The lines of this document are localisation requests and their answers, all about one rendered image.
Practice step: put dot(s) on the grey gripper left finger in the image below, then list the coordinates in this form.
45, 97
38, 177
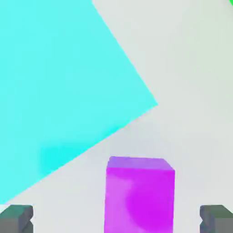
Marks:
12, 218

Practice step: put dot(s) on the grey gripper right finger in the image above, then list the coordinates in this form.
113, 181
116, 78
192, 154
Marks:
218, 220

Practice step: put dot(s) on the small magenta cube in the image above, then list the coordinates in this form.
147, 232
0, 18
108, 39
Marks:
140, 196

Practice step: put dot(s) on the small green cube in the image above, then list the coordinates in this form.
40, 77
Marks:
231, 2

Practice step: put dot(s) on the large cyan box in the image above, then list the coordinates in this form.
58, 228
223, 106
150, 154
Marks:
60, 87

